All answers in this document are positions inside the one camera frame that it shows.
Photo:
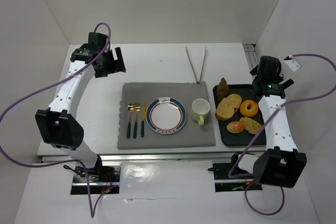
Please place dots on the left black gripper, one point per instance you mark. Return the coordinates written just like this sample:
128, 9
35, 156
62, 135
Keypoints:
113, 64

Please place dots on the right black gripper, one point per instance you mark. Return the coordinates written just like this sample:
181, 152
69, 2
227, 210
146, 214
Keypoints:
254, 69

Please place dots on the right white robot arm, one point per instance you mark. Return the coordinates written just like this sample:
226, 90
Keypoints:
281, 164

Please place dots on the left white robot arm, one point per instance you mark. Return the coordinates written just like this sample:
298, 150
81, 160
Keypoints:
58, 125

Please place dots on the small seeded bread slice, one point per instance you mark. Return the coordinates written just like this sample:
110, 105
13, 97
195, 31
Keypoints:
251, 125

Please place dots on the large seeded bread slice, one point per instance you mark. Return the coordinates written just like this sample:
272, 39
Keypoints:
228, 107

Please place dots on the orange glazed bagel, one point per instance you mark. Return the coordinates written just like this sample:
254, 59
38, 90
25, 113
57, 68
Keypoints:
249, 108

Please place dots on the brown chocolate croissant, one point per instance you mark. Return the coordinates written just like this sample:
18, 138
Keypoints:
222, 90

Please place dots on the orange sesame bun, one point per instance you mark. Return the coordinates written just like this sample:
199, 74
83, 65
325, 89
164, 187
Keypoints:
235, 127

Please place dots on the pale green mug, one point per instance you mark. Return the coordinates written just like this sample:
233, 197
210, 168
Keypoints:
200, 110

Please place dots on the white plate striped rim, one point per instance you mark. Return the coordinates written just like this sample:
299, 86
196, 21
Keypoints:
166, 115

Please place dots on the grey cloth placemat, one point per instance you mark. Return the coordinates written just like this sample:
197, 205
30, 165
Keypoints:
190, 136

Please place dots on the white cable connector bracket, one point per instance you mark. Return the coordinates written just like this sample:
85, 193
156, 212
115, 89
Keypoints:
291, 63

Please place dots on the gold spoon green handle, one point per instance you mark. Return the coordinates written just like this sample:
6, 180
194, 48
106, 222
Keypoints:
130, 110

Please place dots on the gold fork green handle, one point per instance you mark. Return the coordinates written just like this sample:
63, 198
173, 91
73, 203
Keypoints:
137, 110

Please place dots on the gold knife green handle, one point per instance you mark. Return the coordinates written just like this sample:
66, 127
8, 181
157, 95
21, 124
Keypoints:
143, 118

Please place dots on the aluminium table rail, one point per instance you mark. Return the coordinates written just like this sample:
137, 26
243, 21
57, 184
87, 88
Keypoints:
166, 156

